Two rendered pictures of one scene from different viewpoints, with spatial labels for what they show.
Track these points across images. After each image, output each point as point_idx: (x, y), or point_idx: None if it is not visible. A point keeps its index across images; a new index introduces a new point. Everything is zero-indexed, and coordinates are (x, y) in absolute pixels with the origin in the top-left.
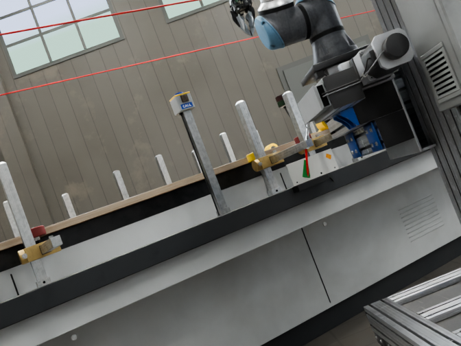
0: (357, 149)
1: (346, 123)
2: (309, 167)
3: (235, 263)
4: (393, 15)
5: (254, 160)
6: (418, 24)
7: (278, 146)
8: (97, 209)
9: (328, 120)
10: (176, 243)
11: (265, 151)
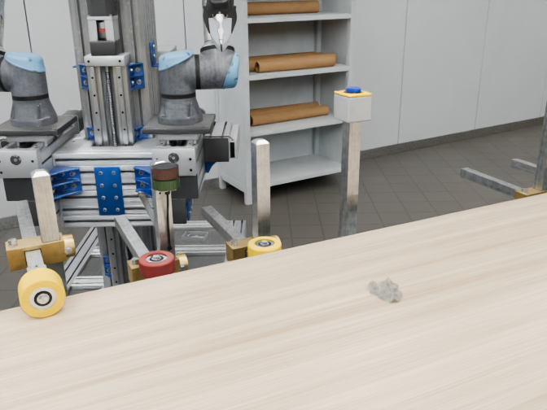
0: (191, 204)
1: (209, 167)
2: None
3: None
4: (155, 99)
5: (274, 235)
6: None
7: (207, 266)
8: (509, 201)
9: (194, 178)
10: None
11: (239, 259)
